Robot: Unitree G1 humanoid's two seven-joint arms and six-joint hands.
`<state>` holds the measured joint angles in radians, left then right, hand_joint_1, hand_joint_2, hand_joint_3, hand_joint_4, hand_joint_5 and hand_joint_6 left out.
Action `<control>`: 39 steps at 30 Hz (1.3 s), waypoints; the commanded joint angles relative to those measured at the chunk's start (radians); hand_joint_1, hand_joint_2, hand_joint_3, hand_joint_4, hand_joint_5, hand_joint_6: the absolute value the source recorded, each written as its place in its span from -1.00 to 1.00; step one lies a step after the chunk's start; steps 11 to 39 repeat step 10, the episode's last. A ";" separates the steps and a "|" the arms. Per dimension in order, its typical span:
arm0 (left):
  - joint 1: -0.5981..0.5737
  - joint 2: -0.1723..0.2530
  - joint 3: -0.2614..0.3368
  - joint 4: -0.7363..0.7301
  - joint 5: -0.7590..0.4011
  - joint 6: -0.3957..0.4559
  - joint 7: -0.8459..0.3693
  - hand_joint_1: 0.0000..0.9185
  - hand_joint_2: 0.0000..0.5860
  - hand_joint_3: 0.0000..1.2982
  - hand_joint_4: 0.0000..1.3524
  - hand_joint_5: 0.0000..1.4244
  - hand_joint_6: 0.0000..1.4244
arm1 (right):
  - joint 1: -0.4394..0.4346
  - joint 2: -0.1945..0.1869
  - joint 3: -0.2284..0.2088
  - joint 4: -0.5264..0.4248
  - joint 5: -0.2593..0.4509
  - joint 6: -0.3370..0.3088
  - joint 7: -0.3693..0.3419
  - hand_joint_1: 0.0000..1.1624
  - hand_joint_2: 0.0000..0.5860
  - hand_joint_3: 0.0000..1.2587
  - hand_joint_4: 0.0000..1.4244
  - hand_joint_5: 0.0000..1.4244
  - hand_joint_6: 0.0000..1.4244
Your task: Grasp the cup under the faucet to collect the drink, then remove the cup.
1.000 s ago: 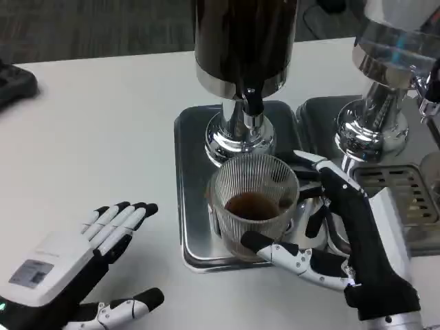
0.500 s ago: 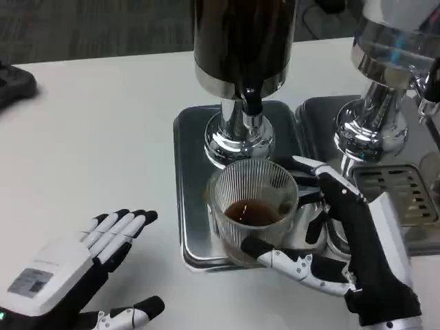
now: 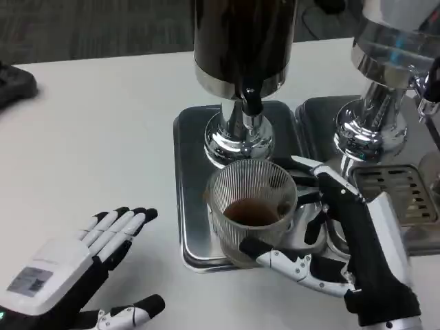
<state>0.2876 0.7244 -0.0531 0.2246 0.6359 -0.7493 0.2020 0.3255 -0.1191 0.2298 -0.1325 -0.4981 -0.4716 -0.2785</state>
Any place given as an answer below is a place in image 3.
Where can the right silver robot forearm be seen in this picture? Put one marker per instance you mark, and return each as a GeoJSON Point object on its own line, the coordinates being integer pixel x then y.
{"type": "Point", "coordinates": [395, 324]}

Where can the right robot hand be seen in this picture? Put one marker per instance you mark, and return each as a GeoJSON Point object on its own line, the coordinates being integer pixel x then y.
{"type": "Point", "coordinates": [364, 247]}

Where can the clear ribbed glass cup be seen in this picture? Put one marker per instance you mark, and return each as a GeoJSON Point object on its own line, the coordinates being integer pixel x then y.
{"type": "Point", "coordinates": [227, 233]}

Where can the clear chrome drink dispenser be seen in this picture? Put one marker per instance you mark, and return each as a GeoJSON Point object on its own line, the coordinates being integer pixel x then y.
{"type": "Point", "coordinates": [374, 103]}

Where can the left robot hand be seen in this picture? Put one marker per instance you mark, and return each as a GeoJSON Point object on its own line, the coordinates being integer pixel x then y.
{"type": "Point", "coordinates": [44, 275]}

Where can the steel drip tray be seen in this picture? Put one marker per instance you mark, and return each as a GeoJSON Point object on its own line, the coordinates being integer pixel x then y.
{"type": "Point", "coordinates": [316, 120]}
{"type": "Point", "coordinates": [192, 172]}

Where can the black device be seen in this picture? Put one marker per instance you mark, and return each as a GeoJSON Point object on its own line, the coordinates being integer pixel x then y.
{"type": "Point", "coordinates": [13, 86]}

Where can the steel slotted drip grid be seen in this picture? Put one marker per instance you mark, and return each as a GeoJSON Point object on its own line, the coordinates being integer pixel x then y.
{"type": "Point", "coordinates": [405, 185]}

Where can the black drink dispenser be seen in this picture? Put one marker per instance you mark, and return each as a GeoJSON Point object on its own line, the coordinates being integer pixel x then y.
{"type": "Point", "coordinates": [240, 41]}

